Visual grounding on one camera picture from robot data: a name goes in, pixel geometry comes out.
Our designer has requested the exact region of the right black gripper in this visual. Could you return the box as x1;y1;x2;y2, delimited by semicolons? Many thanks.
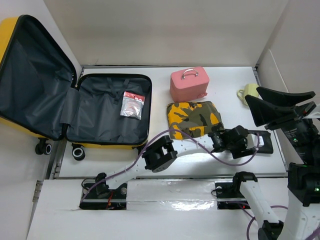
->
246;83;320;162

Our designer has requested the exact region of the pale yellow-green mug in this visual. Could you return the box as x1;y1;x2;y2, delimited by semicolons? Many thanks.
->
236;83;259;106

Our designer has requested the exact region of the black pouch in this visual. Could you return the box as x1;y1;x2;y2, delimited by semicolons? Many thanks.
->
246;130;274;155

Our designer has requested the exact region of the camouflage garment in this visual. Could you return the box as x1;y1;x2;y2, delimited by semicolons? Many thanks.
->
166;101;225;140

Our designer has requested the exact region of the pink cosmetic case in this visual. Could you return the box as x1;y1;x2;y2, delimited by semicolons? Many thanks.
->
169;66;210;103

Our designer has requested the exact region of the clear plastic bag red label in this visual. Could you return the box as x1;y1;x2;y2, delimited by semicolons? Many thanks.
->
120;91;145;120

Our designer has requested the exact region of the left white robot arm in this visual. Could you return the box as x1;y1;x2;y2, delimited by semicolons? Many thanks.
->
90;125;261;199

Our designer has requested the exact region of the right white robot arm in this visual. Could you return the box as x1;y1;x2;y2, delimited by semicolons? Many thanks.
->
231;86;320;240

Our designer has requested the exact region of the yellow hard-shell suitcase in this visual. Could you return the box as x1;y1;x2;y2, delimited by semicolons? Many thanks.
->
0;15;152;161

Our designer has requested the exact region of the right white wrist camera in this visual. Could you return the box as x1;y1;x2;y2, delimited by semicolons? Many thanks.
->
304;104;320;119

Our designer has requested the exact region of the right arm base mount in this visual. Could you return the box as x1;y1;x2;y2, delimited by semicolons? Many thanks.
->
211;171;258;210

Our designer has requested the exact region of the metal rail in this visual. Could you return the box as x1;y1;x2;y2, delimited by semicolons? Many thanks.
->
109;174;236;181

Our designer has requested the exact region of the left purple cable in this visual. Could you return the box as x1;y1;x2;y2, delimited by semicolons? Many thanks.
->
79;128;261;205

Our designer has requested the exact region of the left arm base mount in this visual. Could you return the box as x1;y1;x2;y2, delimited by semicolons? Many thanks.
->
79;182;128;211

